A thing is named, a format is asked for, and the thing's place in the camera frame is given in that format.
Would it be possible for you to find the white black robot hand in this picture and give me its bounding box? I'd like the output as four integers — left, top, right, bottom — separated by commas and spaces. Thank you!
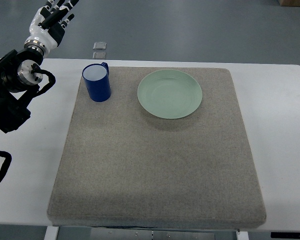
24, 0, 78, 56

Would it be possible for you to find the blue enamel cup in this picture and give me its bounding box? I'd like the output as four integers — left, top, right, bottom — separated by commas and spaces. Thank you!
82, 62, 111, 102

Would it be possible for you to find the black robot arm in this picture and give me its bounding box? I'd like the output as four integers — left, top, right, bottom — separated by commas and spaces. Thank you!
0, 40, 56, 133

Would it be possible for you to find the lower floor socket plate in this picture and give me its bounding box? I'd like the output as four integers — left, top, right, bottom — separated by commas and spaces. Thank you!
92, 51, 106, 60

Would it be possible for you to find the light green plate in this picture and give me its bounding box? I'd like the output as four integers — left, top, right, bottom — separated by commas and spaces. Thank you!
137, 69, 203, 120

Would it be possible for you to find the beige fabric mat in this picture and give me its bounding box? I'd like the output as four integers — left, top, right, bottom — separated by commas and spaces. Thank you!
47, 67, 267, 230

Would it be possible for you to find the cardboard box corner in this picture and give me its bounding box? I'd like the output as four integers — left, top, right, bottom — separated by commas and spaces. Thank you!
278, 0, 300, 7

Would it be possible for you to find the black sleeved cable loop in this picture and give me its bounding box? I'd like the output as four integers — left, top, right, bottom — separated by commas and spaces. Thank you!
0, 150, 13, 190

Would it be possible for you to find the metal table frame bar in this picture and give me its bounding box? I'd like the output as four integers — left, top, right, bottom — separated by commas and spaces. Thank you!
44, 226, 249, 240

